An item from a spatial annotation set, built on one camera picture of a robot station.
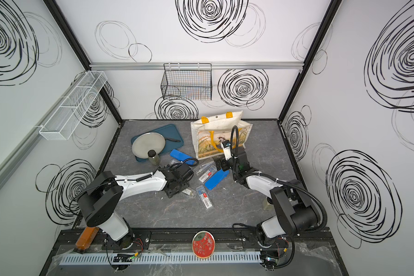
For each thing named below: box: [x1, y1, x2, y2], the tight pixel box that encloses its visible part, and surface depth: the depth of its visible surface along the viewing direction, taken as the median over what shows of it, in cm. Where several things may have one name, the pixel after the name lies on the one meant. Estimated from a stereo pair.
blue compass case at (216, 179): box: [204, 169, 230, 191], surface depth 93 cm
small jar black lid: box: [147, 149, 161, 166], surface depth 93 cm
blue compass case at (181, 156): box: [170, 148, 197, 166], surface depth 103 cm
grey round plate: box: [131, 132, 166, 159], surface depth 108 cm
